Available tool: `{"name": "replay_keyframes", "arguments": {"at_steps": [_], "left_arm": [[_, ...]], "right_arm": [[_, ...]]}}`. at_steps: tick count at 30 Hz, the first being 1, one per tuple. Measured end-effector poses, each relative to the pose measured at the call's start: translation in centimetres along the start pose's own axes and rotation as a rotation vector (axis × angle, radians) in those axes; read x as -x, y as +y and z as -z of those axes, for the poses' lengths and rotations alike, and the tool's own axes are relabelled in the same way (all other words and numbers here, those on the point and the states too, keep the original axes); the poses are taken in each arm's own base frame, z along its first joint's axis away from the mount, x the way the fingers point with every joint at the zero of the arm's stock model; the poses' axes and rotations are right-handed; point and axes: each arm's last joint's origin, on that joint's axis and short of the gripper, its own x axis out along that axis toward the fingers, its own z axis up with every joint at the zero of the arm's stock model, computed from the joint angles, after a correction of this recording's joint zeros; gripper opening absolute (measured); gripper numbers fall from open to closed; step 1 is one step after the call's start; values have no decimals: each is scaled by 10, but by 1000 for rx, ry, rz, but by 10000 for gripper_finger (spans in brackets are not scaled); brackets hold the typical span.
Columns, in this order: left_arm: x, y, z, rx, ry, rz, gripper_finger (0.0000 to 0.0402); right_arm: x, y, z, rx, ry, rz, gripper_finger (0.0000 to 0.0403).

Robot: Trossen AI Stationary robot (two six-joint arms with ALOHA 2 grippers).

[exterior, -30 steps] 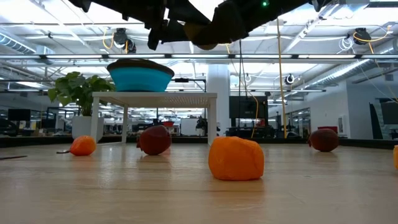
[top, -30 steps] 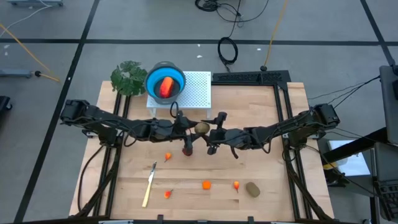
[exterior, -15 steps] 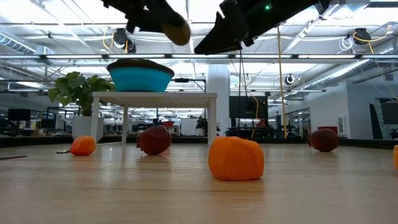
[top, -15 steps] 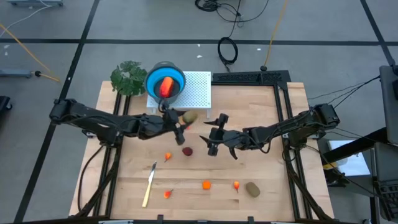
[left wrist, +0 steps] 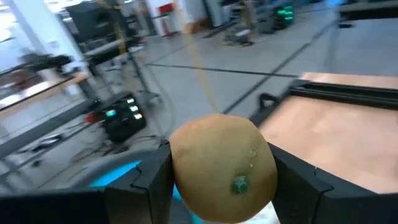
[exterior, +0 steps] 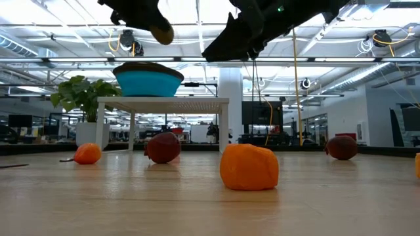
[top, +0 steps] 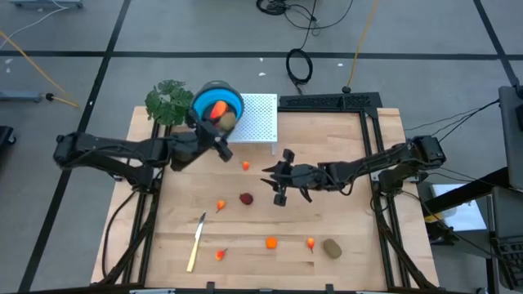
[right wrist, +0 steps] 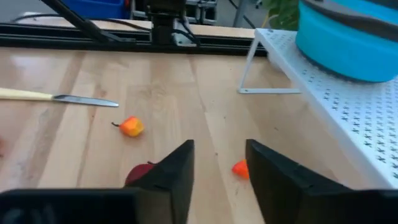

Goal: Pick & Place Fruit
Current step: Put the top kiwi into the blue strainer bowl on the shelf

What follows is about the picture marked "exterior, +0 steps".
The black wall screen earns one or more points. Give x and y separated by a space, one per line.
262 113

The small orange pepper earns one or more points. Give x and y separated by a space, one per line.
88 153
417 165

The white perforated metal shelf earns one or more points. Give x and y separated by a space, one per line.
164 104

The green potted plant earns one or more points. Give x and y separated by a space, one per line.
82 95

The blue bowl grey rim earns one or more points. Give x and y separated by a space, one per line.
147 83

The brown kiwi fruit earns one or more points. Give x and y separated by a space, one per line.
164 36

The black aluminium frame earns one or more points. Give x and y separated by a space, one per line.
39 149

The dark background plant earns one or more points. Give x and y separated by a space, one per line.
212 131

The white board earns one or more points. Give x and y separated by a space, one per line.
198 134

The long ceiling light bar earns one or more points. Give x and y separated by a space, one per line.
82 59

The red bowl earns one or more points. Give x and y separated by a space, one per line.
178 130

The dark red fruit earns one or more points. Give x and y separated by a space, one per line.
342 148
163 147

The dark large monitor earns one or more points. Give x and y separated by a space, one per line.
411 119

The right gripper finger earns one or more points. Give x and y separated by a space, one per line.
229 46

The red bin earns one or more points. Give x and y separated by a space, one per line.
345 134

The grey ventilation duct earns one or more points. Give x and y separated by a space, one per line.
19 49

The orange tangerine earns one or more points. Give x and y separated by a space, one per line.
249 167

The white column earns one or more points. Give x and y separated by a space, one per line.
230 88

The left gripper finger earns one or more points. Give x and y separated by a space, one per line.
154 16

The black desk monitor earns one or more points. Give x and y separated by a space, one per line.
19 121

